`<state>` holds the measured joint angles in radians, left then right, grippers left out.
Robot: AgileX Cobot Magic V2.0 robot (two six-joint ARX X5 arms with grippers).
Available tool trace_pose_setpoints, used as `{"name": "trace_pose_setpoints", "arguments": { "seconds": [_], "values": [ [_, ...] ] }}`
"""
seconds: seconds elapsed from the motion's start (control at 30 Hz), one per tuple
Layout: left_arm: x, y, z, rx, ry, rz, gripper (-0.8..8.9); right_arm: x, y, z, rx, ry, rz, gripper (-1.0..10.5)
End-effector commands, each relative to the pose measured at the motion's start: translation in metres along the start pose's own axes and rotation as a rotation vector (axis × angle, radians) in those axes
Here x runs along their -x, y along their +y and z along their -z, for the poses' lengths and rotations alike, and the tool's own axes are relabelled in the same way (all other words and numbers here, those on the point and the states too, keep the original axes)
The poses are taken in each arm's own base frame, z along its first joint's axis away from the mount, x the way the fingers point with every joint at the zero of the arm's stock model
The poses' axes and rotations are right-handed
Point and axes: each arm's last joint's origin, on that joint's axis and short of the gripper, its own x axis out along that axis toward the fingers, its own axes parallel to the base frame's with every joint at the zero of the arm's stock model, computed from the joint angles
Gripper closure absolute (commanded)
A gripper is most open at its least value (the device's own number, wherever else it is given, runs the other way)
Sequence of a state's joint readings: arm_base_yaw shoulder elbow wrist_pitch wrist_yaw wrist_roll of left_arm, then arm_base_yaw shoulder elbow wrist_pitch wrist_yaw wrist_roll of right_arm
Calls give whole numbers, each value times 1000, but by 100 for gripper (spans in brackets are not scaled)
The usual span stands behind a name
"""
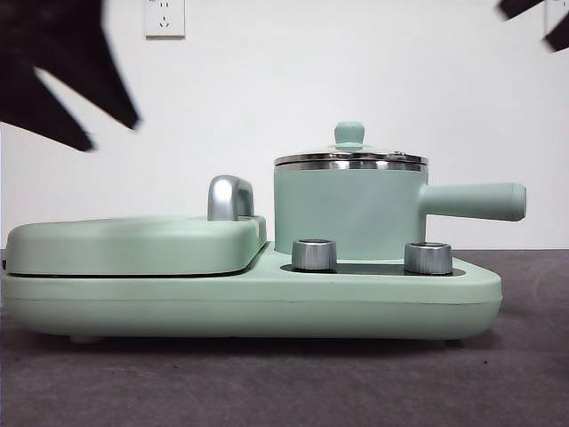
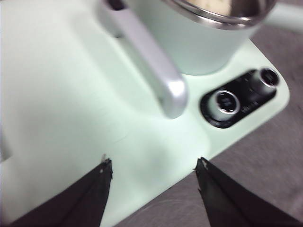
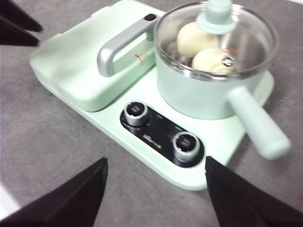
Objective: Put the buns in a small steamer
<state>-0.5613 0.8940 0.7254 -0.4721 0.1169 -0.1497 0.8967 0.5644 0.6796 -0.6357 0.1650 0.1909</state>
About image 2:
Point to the black control panel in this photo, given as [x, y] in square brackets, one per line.
[248, 104]

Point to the silver control knob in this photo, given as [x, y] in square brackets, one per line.
[225, 101]
[269, 77]

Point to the mint green griddle cover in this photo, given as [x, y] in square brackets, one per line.
[47, 94]

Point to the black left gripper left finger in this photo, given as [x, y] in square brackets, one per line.
[75, 205]

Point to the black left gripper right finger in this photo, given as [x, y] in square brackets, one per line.
[236, 208]

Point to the mint green breakfast machine base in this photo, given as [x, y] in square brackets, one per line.
[196, 84]

